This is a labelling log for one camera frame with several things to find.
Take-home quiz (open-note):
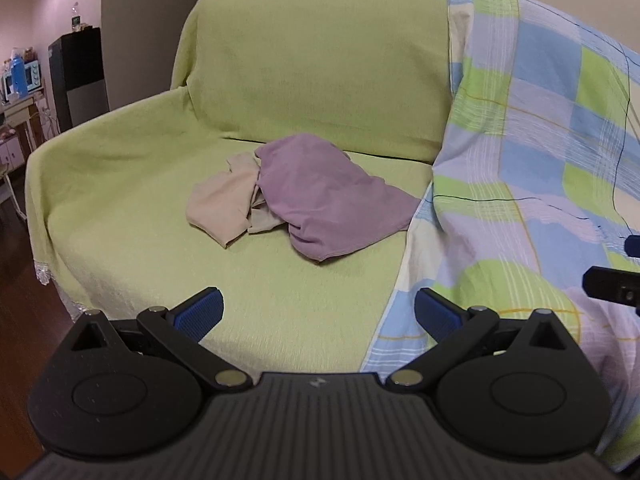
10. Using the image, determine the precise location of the green covered sofa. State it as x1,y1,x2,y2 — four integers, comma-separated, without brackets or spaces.
24,0,453,376

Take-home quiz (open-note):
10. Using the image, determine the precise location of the beige garment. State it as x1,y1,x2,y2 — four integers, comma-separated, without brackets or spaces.
186,154,291,249

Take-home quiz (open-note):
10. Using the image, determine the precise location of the purple garment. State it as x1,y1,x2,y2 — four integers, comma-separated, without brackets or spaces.
254,133,423,264

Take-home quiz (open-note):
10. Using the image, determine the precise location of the black refrigerator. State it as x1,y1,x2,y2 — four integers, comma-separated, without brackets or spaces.
47,26,111,133

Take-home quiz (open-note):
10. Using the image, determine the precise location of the light blue toaster oven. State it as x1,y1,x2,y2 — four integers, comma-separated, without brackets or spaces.
2,60,43,101

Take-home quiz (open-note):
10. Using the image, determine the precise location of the white side table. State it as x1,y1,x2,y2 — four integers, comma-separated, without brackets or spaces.
0,87,48,161

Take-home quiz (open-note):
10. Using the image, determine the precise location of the pastel checked blanket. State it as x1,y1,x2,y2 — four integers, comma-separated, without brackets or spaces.
360,0,640,471

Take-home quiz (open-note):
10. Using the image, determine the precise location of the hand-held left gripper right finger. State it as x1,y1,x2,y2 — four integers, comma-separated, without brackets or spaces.
386,288,580,390

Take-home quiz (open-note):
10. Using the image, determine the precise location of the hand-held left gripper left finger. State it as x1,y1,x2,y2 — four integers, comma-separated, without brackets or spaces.
71,287,253,391

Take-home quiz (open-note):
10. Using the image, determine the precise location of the blue thermos jug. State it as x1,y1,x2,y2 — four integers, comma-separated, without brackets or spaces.
10,55,30,98

